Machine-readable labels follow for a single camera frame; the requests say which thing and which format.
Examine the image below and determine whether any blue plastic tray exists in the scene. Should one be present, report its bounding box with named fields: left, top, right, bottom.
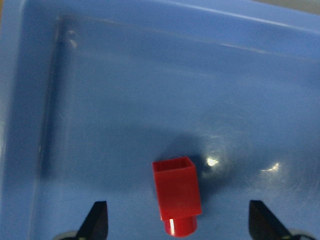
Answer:
left=0, top=0, right=320, bottom=240

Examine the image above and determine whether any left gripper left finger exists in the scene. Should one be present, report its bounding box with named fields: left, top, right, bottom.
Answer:
left=75, top=201, right=109, bottom=240

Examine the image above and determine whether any red block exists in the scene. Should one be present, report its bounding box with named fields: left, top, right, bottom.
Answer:
left=152, top=156, right=202, bottom=238

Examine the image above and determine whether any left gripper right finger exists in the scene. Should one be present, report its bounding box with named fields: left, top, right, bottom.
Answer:
left=248, top=200, right=293, bottom=240

